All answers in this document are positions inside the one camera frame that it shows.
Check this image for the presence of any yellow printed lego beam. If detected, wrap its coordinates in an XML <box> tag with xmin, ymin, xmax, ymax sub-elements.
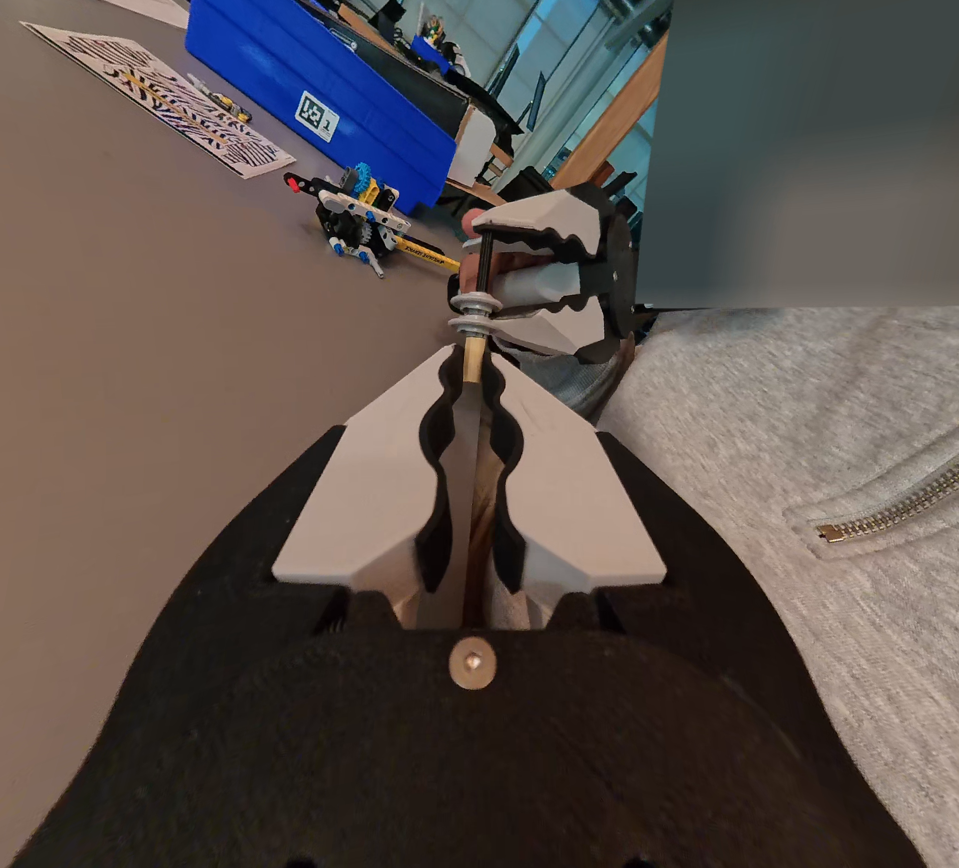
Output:
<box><xmin>393</xmin><ymin>233</ymin><xmax>462</xmax><ymax>275</ymax></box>

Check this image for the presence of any blue plastic bin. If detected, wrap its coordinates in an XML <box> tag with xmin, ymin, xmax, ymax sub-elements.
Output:
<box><xmin>183</xmin><ymin>0</ymin><xmax>458</xmax><ymax>213</ymax></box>

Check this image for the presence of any grey zip sweatshirt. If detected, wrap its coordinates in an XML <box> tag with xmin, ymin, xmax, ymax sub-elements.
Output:
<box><xmin>595</xmin><ymin>306</ymin><xmax>959</xmax><ymax>868</ymax></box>

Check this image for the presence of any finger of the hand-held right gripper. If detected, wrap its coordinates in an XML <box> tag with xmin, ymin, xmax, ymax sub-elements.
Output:
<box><xmin>490</xmin><ymin>293</ymin><xmax>609</xmax><ymax>360</ymax></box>
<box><xmin>471</xmin><ymin>188</ymin><xmax>611</xmax><ymax>262</ymax></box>

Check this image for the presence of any small yellow lego assembly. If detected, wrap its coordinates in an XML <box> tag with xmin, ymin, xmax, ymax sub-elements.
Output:
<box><xmin>187</xmin><ymin>72</ymin><xmax>253</xmax><ymax>125</ymax></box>

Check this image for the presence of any person's right hand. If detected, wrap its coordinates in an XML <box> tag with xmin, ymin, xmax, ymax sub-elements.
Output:
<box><xmin>459</xmin><ymin>207</ymin><xmax>564</xmax><ymax>295</ymax></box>

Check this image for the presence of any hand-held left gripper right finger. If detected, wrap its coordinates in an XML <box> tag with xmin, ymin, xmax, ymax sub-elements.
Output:
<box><xmin>483</xmin><ymin>351</ymin><xmax>668</xmax><ymax>631</ymax></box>

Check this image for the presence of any colourful toy figure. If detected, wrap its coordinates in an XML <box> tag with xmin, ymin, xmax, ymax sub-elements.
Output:
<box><xmin>411</xmin><ymin>5</ymin><xmax>472</xmax><ymax>73</ymax></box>

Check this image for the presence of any partly built lego model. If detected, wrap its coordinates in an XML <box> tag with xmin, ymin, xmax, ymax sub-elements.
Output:
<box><xmin>283</xmin><ymin>162</ymin><xmax>412</xmax><ymax>279</ymax></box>

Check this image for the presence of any wooden ceiling beam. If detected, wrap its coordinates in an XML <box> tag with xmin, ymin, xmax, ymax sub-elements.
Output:
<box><xmin>550</xmin><ymin>32</ymin><xmax>669</xmax><ymax>191</ymax></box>

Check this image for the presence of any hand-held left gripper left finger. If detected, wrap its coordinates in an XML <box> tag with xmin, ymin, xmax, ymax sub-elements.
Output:
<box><xmin>271</xmin><ymin>344</ymin><xmax>458</xmax><ymax>631</ymax></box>

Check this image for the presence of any printed sticker sheet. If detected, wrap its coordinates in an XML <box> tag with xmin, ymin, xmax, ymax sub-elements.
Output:
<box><xmin>21</xmin><ymin>21</ymin><xmax>297</xmax><ymax>180</ymax></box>

